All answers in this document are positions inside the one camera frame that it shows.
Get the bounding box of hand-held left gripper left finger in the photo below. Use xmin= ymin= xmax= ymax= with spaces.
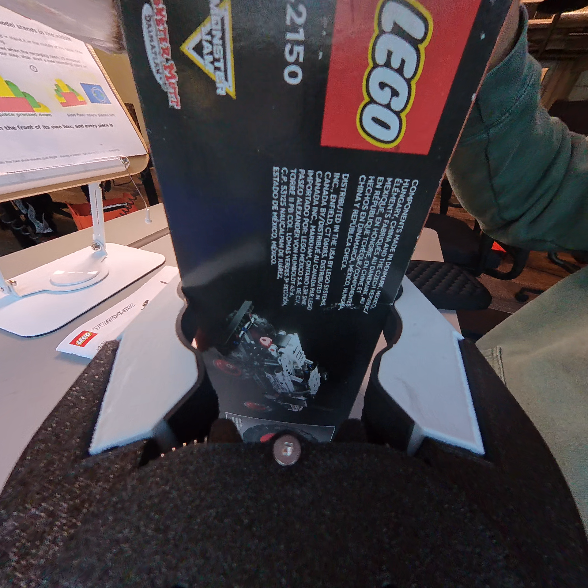
xmin=89 ymin=285 xmax=218 ymax=455

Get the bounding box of white stand base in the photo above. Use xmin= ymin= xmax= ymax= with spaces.
xmin=0 ymin=179 xmax=167 ymax=339

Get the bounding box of toy truck box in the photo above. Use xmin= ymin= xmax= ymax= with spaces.
xmin=118 ymin=0 xmax=517 ymax=443

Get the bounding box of orange crate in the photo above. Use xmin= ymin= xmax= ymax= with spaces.
xmin=66 ymin=189 xmax=155 ymax=228

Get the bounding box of large printed instruction sheet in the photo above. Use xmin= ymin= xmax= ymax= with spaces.
xmin=0 ymin=5 xmax=150 ymax=198

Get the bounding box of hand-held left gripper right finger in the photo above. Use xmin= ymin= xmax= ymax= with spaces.
xmin=363 ymin=279 xmax=485 ymax=455

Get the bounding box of person's right forearm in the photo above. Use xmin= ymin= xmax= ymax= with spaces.
xmin=446 ymin=3 xmax=588 ymax=254

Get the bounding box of instruction booklet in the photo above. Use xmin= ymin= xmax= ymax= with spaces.
xmin=55 ymin=267 xmax=183 ymax=358

